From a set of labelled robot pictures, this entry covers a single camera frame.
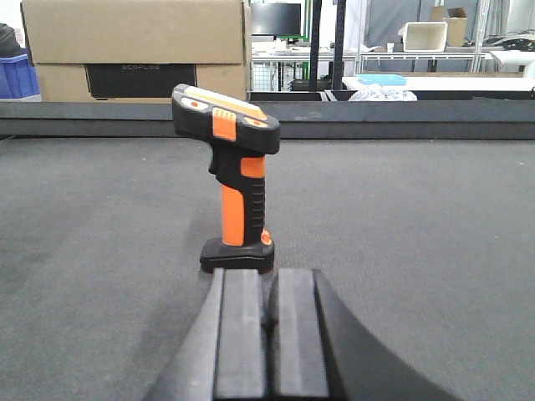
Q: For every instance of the blue plastic crate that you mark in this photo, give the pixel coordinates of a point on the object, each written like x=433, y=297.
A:
x=18, y=78

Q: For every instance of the white plastic bin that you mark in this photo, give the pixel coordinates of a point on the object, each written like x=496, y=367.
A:
x=424, y=37

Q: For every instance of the crumpled clear plastic bag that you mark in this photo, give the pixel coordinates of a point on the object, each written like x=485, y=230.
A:
x=378, y=93

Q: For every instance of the blue plastic tray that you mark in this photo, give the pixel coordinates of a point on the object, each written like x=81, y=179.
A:
x=382, y=79

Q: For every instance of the black vertical post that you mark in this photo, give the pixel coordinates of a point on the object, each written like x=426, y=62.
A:
x=314, y=46
x=338, y=65

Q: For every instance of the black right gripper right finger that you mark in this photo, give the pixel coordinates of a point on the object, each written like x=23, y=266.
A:
x=319, y=350

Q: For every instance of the black bag in crate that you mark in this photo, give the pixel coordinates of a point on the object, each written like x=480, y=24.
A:
x=9, y=46

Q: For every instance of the black computer monitor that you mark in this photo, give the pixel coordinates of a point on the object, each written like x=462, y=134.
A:
x=276, y=19

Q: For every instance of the small cardboard box on shelf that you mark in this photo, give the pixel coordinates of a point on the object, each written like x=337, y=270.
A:
x=456, y=20

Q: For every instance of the orange black barcode scanner gun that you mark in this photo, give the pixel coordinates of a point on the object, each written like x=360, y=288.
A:
x=240, y=135

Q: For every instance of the white background workbench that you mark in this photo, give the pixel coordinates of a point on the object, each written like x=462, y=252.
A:
x=494, y=70

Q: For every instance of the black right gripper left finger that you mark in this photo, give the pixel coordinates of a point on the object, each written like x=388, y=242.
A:
x=223, y=355

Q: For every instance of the large EcoFlow cardboard box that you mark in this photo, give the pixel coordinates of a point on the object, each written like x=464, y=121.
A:
x=137, y=51

